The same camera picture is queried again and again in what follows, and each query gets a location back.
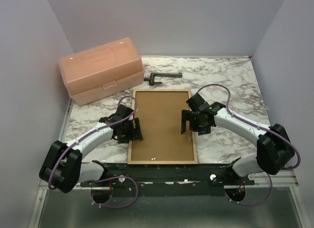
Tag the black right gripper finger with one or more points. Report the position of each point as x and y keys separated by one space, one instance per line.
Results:
x=185 y=116
x=204 y=130

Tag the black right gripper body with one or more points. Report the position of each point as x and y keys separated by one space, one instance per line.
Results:
x=196 y=121

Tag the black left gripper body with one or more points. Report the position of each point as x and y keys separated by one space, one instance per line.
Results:
x=128 y=134

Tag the brown fibreboard backing board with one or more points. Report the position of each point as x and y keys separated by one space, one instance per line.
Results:
x=163 y=125

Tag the light wooden picture frame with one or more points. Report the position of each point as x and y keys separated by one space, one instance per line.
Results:
x=162 y=161

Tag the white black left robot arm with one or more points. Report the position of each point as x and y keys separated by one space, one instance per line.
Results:
x=81 y=149

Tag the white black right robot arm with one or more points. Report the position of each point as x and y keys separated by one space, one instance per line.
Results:
x=272 y=143

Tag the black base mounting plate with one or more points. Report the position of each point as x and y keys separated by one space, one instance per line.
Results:
x=122 y=180

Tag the pink translucent plastic box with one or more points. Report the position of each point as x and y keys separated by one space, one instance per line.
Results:
x=102 y=71

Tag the aluminium extrusion rail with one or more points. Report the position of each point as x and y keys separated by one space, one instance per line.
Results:
x=285 y=178

